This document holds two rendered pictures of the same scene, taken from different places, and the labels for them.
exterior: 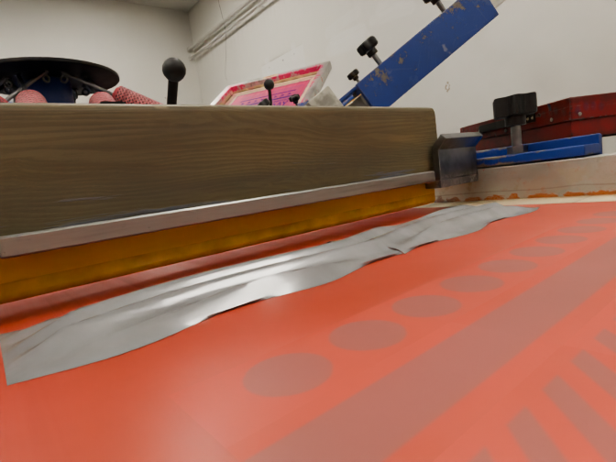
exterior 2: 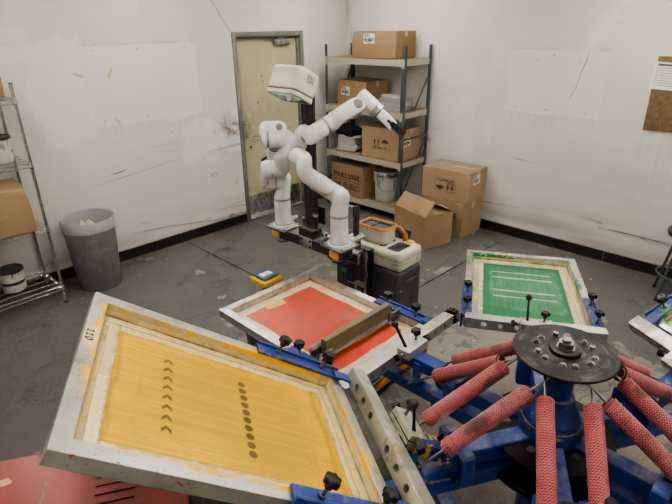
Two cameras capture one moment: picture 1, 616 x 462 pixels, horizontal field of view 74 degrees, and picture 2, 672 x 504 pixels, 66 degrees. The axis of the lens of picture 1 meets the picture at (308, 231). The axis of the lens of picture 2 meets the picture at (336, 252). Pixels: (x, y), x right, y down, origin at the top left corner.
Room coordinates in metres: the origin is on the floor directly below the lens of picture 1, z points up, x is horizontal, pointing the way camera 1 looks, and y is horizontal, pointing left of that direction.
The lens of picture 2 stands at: (2.16, -0.30, 2.21)
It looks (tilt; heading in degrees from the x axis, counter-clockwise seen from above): 24 degrees down; 173
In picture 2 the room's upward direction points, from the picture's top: 1 degrees counter-clockwise
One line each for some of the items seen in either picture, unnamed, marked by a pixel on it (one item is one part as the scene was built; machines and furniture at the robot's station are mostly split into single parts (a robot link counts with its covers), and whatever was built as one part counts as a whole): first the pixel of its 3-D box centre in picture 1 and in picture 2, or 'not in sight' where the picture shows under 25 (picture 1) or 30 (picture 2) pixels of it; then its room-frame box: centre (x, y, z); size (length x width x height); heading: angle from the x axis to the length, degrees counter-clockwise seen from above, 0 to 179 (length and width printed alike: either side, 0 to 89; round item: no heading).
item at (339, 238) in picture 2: not in sight; (341, 229); (-0.34, 0.04, 1.21); 0.16 x 0.13 x 0.15; 130
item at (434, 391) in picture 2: not in sight; (396, 375); (0.49, 0.16, 0.89); 1.24 x 0.06 x 0.06; 38
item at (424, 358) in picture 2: not in sight; (423, 362); (0.59, 0.23, 1.02); 0.17 x 0.06 x 0.05; 38
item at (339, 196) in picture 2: not in sight; (338, 201); (-0.34, 0.03, 1.37); 0.13 x 0.10 x 0.16; 19
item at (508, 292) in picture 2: not in sight; (528, 287); (0.13, 0.88, 1.05); 1.08 x 0.61 x 0.23; 158
